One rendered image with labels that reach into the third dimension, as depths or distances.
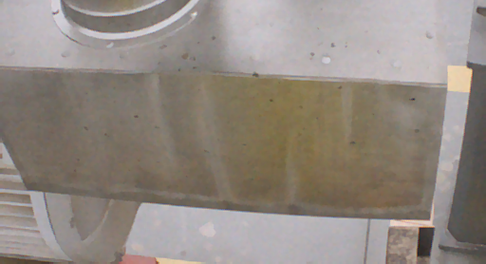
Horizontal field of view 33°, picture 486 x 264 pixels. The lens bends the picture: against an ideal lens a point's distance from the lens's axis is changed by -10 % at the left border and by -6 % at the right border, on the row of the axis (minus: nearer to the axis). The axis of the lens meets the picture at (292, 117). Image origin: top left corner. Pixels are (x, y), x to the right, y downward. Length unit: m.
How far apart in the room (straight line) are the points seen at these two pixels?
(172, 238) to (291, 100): 1.76
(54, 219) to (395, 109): 0.36
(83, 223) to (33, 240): 0.06
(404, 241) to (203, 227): 1.50
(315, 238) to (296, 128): 1.69
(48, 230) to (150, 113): 0.27
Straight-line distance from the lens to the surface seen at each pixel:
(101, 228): 0.78
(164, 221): 2.28
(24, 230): 0.80
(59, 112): 0.56
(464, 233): 2.14
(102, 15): 0.51
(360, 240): 2.20
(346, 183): 0.56
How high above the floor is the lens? 1.89
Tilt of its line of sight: 51 degrees down
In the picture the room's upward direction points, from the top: 5 degrees counter-clockwise
